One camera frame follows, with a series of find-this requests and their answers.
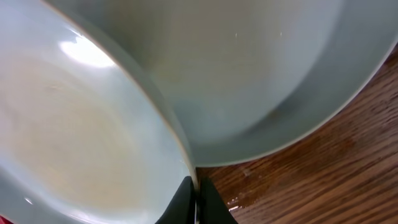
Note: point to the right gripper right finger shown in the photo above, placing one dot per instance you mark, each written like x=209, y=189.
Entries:
x=212, y=207

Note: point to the light blue plate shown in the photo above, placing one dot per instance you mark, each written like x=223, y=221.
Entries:
x=85, y=135
x=247, y=78

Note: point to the red plastic tray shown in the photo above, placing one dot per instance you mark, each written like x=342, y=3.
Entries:
x=4, y=221

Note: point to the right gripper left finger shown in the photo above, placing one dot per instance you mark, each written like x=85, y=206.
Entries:
x=182, y=207

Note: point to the light blue plate bottom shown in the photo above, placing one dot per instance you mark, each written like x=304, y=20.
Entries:
x=247, y=78

